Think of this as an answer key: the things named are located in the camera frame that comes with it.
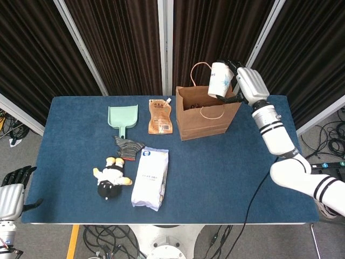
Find white paper cup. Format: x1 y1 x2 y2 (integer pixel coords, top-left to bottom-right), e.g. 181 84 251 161
207 62 234 98

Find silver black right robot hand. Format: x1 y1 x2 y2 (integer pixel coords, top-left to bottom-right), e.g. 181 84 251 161
216 59 271 106

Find large white paper package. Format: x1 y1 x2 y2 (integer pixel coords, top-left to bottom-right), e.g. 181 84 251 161
130 146 170 213

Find dark ribbed partition panel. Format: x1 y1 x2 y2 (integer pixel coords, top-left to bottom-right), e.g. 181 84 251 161
165 0 286 95
0 0 108 135
53 0 167 97
247 0 345 135

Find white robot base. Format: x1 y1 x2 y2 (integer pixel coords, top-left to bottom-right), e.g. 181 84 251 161
129 224 205 259

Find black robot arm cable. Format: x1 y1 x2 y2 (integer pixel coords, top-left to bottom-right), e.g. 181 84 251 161
223 168 273 259

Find grey striped knit glove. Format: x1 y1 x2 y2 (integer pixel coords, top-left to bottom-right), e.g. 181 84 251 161
112 135 146 162

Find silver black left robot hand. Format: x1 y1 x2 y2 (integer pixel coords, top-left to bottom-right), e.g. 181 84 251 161
0 166 44 219

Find black and white plush toy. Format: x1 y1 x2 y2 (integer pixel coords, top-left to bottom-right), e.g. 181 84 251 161
93 156 133 201

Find brown spout pouch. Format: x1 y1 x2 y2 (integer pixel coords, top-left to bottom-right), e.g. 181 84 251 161
147 98 174 135

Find black cable with inline switch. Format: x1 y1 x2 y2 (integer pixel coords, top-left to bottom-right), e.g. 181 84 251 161
207 224 234 248

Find white sneaker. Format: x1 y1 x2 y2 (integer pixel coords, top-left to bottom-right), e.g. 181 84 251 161
315 201 339 219

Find mint green dustpan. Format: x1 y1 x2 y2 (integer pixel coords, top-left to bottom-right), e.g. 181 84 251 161
107 104 139 139

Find black floor cable tangle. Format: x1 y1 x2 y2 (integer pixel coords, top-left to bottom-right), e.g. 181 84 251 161
0 107 30 141
82 225 146 259
300 107 345 160

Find blue felt table mat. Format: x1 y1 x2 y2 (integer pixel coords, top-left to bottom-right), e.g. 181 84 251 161
20 94 321 224

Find brown paper bag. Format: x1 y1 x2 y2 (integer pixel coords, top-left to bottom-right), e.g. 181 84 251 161
175 62 243 142

